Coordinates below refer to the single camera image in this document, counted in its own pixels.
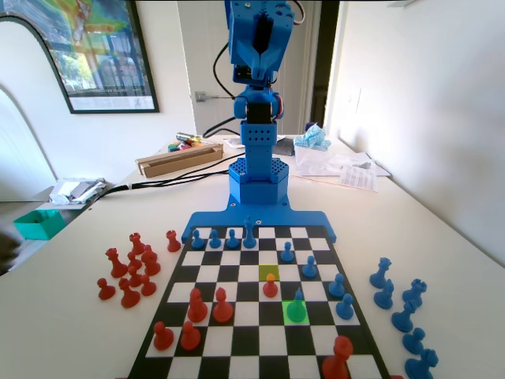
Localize white door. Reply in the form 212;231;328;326
177;0;323;137

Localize clear bag blue items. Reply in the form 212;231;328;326
294;122;344;175

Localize coloured markers bundle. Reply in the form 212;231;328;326
167;131;203;153

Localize long cardboard box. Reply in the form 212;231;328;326
134;142;225;178

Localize framed poster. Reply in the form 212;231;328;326
46;0;161;115

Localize blue king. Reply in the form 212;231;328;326
241;216;256;250

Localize red rook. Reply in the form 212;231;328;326
165;230;182;253
129;232;146;256

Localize silver foil packaging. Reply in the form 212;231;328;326
49;177;108;206

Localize white arched panel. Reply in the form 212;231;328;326
0;13;60;201

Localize blue queen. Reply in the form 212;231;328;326
368;257;394;288

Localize red queen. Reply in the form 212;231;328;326
105;247;129;279

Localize blue knight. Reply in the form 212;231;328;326
373;278;395;310

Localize green plastic bin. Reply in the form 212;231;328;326
13;208;66;241

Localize black white chessboard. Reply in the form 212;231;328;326
126;225;392;379

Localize red king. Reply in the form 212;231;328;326
321;336;354;379

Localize black camera board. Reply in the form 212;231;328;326
232;62;254;84

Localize blue arm base plate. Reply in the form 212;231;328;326
181;201;339;244

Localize black cable bundle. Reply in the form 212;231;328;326
89;154;238;203

